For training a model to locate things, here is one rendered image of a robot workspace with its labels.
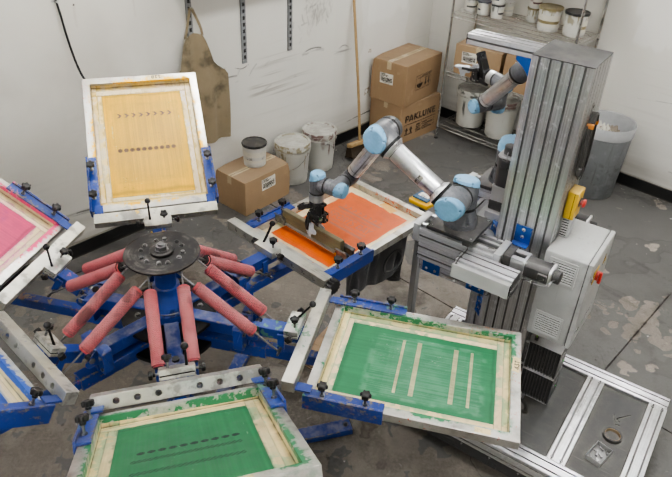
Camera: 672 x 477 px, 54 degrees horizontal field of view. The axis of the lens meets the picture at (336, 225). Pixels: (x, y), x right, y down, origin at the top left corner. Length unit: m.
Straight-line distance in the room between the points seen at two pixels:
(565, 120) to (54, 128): 3.15
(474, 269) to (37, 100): 2.89
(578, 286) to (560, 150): 0.61
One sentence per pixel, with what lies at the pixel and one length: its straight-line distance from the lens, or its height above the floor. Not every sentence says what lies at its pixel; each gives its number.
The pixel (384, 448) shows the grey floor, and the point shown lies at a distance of 3.65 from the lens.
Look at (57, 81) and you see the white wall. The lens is 4.55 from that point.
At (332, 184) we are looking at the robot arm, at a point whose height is 1.34.
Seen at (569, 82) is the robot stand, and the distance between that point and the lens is 2.76.
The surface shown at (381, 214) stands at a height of 0.96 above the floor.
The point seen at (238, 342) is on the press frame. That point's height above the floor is 0.98.
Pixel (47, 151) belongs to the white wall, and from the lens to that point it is 4.66.
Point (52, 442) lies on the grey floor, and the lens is 3.87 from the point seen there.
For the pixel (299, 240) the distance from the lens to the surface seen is 3.34.
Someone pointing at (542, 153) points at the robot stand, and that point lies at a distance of 2.89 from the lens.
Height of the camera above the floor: 2.84
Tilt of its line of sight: 33 degrees down
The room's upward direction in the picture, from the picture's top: 3 degrees clockwise
